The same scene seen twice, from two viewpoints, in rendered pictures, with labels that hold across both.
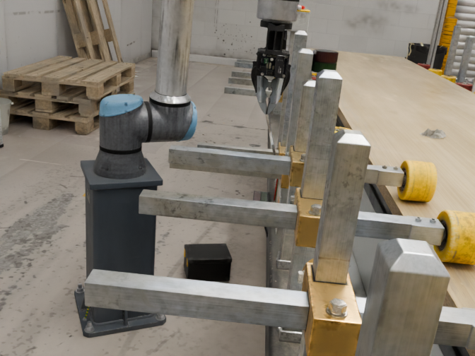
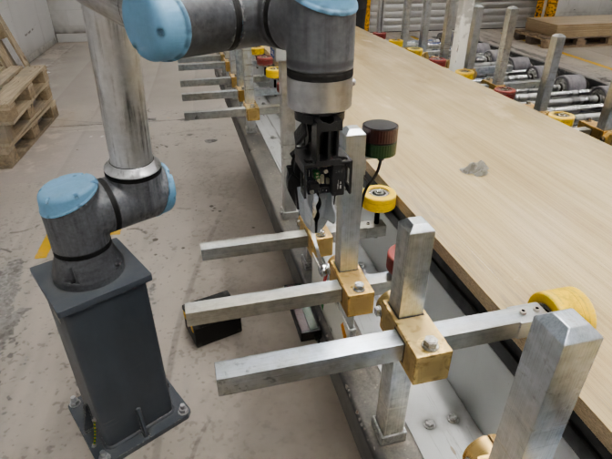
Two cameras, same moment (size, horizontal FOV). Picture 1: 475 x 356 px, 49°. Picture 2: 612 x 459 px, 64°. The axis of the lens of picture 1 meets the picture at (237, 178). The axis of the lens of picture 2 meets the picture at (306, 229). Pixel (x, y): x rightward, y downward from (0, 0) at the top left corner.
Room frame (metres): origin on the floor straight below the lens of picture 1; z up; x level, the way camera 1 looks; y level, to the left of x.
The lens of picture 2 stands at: (0.57, 0.15, 1.41)
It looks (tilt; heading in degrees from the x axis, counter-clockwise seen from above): 31 degrees down; 344
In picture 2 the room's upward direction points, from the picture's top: straight up
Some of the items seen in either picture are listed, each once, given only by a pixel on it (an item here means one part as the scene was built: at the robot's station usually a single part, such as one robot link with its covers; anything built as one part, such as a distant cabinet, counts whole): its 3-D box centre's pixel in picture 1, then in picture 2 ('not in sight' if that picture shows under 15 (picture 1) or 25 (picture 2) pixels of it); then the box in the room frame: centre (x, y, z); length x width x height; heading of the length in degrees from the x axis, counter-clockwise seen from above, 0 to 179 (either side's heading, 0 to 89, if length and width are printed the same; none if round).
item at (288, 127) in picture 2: (288, 98); (288, 143); (1.79, -0.15, 0.93); 0.05 x 0.05 x 0.45; 89
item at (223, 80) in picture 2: (269, 77); (225, 80); (2.99, -0.13, 0.80); 0.44 x 0.03 x 0.04; 89
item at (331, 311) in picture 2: (276, 196); (327, 305); (1.31, -0.11, 0.75); 0.26 x 0.01 x 0.10; 179
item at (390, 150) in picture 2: (324, 66); (378, 146); (1.28, -0.18, 1.11); 0.06 x 0.06 x 0.02
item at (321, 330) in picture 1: (327, 304); not in sight; (0.51, -0.11, 0.95); 0.14 x 0.06 x 0.05; 179
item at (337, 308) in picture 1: (337, 307); not in sight; (0.45, -0.11, 0.98); 0.02 x 0.02 x 0.01
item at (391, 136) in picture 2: (325, 56); (380, 131); (1.28, -0.18, 1.14); 0.06 x 0.06 x 0.02
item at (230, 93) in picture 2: (269, 84); (231, 94); (2.74, -0.12, 0.81); 0.44 x 0.03 x 0.04; 89
